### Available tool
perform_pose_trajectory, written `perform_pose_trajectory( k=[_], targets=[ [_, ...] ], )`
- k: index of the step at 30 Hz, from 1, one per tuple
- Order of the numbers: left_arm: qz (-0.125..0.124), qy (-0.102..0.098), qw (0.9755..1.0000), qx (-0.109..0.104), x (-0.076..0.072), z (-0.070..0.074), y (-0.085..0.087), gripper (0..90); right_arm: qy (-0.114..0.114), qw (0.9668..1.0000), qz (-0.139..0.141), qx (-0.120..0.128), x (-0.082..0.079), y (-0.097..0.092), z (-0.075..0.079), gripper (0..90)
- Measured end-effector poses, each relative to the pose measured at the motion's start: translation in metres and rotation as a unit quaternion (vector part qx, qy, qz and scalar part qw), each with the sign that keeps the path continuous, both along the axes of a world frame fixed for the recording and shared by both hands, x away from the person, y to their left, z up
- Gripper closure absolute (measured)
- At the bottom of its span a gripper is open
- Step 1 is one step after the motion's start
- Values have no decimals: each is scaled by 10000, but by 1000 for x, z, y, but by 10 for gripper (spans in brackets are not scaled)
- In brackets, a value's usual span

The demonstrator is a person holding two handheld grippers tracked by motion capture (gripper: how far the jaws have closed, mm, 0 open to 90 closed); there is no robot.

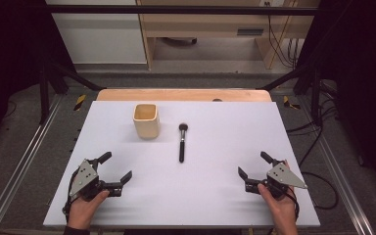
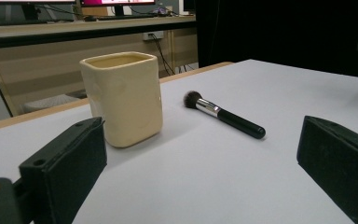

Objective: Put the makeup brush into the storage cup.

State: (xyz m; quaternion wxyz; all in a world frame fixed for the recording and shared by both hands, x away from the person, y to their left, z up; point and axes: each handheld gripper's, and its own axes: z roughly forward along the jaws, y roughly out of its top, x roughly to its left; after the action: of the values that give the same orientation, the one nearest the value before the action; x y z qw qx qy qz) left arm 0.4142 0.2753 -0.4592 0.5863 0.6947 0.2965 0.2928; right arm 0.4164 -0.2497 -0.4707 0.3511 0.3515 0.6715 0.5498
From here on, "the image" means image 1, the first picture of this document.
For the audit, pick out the person's right hand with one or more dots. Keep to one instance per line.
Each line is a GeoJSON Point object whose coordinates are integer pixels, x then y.
{"type": "Point", "coordinates": [284, 210]}

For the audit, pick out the wooden desk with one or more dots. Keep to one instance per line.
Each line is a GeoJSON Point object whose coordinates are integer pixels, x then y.
{"type": "Point", "coordinates": [205, 23]}

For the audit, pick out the black horizontal frame bar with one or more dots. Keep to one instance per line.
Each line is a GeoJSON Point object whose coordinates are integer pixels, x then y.
{"type": "Point", "coordinates": [176, 9]}

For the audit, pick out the grey desk label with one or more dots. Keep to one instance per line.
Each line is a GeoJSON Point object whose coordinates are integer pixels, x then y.
{"type": "Point", "coordinates": [250, 32]}

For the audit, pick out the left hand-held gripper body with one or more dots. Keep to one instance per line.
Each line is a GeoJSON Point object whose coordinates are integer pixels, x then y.
{"type": "Point", "coordinates": [84, 178]}

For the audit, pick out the aluminium floor rail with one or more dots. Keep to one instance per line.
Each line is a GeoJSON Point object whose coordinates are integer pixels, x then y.
{"type": "Point", "coordinates": [23, 163]}
{"type": "Point", "coordinates": [342, 182]}

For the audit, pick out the black makeup brush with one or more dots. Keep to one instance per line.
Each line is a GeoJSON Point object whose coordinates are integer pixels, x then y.
{"type": "Point", "coordinates": [181, 147]}

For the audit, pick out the beige square cup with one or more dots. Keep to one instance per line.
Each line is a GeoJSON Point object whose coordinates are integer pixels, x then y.
{"type": "Point", "coordinates": [147, 125]}

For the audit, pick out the black curtain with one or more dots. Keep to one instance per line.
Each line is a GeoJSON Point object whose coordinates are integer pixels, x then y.
{"type": "Point", "coordinates": [9, 49]}
{"type": "Point", "coordinates": [362, 81]}

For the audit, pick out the white cabinet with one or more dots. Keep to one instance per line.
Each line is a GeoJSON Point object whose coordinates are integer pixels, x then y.
{"type": "Point", "coordinates": [101, 36]}

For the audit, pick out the yellow black tape strip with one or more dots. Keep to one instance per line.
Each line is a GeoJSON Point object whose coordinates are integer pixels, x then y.
{"type": "Point", "coordinates": [289, 103]}
{"type": "Point", "coordinates": [80, 102]}

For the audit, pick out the light wooden table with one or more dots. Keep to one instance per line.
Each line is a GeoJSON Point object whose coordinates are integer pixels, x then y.
{"type": "Point", "coordinates": [176, 95]}

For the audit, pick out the person's left hand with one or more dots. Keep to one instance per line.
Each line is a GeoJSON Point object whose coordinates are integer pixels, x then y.
{"type": "Point", "coordinates": [83, 212]}

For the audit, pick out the black metal stand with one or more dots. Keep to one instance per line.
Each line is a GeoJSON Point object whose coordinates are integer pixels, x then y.
{"type": "Point", "coordinates": [44, 94]}
{"type": "Point", "coordinates": [316, 98]}

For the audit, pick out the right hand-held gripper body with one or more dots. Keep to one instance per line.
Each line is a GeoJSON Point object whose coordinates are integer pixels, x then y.
{"type": "Point", "coordinates": [282, 176]}

